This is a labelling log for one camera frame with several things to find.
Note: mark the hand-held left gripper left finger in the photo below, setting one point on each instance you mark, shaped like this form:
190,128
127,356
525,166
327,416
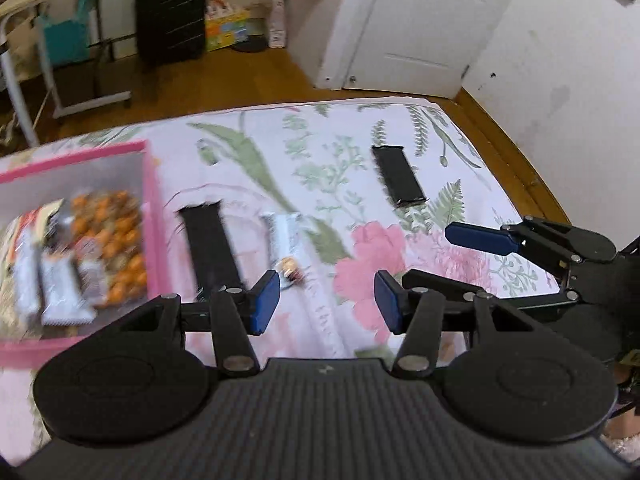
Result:
265,302

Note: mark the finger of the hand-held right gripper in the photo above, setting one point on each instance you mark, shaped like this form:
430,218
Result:
545,299
480,239

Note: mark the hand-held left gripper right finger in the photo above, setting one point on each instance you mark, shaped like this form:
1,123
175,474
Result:
389,300

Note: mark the white snack bar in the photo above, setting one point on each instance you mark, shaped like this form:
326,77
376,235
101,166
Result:
282,240
62,290
27,270

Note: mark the pink plastic box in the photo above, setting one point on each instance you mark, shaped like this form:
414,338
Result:
155,220

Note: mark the clear bag of coated peanuts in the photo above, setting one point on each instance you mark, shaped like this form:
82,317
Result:
117,240

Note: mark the black snack bar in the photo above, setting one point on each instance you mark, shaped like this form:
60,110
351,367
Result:
210,250
400,177

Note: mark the small white snack packet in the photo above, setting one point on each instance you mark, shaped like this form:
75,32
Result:
90,272

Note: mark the white door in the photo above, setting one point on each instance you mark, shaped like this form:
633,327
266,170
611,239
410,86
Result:
415,25

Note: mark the colourful cardboard box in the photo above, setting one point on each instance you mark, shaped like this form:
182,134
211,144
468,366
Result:
225,27

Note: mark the white carton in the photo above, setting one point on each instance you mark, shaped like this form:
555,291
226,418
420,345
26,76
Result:
277,22

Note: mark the black suitcase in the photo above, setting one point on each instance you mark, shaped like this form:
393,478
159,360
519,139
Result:
172,15

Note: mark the teal bag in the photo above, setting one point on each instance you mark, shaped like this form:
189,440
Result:
65,35

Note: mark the white desk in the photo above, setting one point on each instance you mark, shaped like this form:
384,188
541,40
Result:
25,0

